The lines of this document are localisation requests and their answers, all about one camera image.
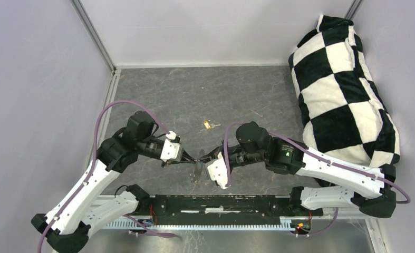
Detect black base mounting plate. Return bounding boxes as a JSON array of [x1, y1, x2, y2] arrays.
[[132, 195, 324, 226]]

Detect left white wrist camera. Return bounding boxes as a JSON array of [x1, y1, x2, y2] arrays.
[[160, 131, 182, 162]]

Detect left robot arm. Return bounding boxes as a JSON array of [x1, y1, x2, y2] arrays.
[[31, 111, 196, 252]]

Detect yellow capped key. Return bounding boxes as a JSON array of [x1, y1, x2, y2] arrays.
[[203, 121, 221, 130]]

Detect black white checkered blanket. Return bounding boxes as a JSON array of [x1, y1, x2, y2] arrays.
[[288, 15, 400, 167]]

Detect red wired circuit board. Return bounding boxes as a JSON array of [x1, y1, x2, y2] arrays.
[[291, 220, 312, 235]]

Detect metal keyring plate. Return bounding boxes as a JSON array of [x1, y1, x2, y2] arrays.
[[192, 149, 205, 184]]

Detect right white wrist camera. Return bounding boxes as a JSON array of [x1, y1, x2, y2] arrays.
[[206, 151, 232, 189]]

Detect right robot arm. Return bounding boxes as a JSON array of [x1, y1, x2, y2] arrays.
[[200, 121, 397, 218]]

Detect aluminium frame rail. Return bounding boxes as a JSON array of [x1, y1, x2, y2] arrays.
[[70, 0, 117, 73]]

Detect white slotted cable duct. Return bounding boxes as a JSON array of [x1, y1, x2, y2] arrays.
[[105, 218, 295, 231]]

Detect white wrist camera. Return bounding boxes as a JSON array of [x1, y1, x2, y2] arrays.
[[206, 151, 232, 189], [160, 131, 182, 162]]

